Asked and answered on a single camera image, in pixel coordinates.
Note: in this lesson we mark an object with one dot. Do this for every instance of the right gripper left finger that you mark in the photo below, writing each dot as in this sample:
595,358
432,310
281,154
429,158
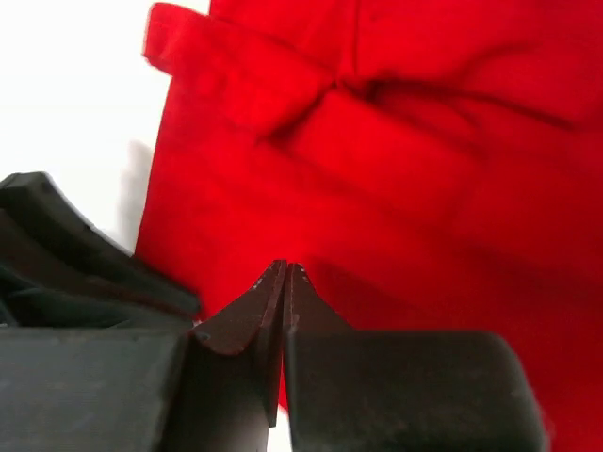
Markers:
89,374

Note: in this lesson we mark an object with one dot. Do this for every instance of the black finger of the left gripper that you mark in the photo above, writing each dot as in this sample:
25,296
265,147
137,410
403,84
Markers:
37,205

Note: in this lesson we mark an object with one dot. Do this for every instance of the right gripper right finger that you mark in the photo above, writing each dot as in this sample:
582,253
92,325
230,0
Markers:
353,390

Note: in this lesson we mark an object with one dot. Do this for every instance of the red t shirt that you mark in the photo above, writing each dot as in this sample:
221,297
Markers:
432,164

